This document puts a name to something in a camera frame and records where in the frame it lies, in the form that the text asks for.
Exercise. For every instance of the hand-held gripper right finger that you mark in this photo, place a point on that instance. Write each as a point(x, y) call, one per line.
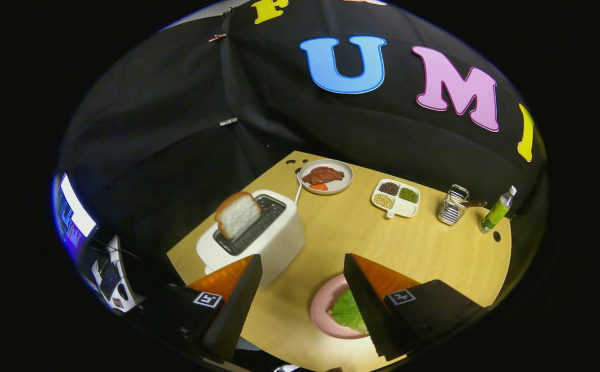
point(369, 310)

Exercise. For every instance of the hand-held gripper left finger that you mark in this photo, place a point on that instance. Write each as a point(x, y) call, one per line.
point(237, 310)

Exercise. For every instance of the green lettuce leaf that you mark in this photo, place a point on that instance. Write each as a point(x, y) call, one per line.
point(349, 312)

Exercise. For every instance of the thick white bread slice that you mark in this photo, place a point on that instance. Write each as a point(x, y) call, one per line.
point(237, 214)

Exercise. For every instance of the pink round plate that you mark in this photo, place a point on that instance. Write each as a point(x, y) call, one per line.
point(323, 305)

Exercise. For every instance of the white toaster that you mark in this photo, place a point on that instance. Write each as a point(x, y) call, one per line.
point(279, 243)

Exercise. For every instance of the white divided dish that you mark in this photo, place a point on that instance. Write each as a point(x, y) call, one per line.
point(405, 208)

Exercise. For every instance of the pile of yellow beans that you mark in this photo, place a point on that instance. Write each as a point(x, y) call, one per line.
point(383, 200)

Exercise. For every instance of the pile of green beans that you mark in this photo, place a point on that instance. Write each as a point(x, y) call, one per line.
point(409, 195)

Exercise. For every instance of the pile of brown beans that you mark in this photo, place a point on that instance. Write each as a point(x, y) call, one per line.
point(389, 188)

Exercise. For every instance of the black keyboard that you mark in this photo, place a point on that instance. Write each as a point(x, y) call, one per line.
point(109, 279)

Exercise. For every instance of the orange carrot slice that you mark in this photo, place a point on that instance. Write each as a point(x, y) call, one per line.
point(319, 187)

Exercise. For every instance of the grey round plate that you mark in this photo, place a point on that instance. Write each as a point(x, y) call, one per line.
point(344, 173)

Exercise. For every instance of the brown steak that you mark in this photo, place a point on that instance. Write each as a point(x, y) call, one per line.
point(323, 175)

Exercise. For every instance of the wooden spoon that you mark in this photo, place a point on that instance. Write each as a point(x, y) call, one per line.
point(478, 204)

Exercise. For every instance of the green drink bottle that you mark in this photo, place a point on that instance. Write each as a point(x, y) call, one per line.
point(496, 212)

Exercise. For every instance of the black backdrop cloth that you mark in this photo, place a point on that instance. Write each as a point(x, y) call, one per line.
point(201, 129)

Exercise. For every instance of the silver clip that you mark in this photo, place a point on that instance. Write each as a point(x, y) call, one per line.
point(228, 121)

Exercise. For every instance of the computer monitor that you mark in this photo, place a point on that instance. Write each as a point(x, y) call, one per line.
point(72, 217)

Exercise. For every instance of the pink clip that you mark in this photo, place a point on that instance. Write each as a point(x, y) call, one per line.
point(217, 37)

